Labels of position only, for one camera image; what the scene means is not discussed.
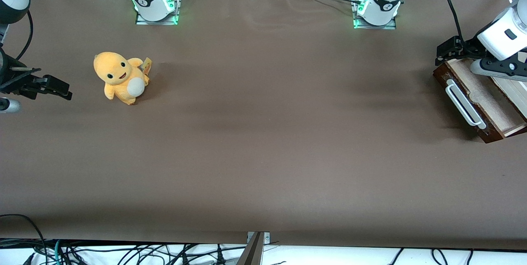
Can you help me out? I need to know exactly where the teal cable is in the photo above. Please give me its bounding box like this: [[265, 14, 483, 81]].
[[53, 239, 64, 265]]

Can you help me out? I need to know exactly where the yellow plush toy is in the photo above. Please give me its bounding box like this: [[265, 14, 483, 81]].
[[93, 51, 153, 106]]

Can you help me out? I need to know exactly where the black cable tangle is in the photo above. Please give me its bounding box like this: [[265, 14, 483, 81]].
[[25, 240, 247, 265]]

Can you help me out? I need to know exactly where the brown table cover sheet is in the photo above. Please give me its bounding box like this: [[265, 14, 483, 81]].
[[0, 0, 527, 251]]

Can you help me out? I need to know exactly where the wooden drawer cabinet cream top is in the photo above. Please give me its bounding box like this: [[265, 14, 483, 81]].
[[492, 49, 527, 118]]

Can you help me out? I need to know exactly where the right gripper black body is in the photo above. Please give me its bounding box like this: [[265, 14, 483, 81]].
[[0, 46, 12, 91]]

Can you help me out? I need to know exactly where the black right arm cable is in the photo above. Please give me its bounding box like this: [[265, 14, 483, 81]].
[[14, 9, 34, 62]]

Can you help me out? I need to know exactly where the black looped cable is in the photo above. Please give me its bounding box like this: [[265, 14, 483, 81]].
[[0, 214, 47, 265]]

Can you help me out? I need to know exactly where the grey metal bracket post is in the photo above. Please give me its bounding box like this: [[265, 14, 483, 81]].
[[237, 231, 271, 265]]

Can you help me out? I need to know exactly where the dark wooden drawer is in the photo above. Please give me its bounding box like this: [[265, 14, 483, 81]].
[[432, 57, 527, 144]]

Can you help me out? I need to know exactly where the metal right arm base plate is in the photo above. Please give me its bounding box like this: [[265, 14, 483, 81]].
[[135, 0, 182, 26]]

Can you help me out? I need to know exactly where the white drawer handle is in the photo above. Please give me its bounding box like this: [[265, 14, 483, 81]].
[[445, 78, 487, 130]]

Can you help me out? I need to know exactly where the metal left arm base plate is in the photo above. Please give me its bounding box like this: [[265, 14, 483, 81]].
[[352, 0, 397, 30]]

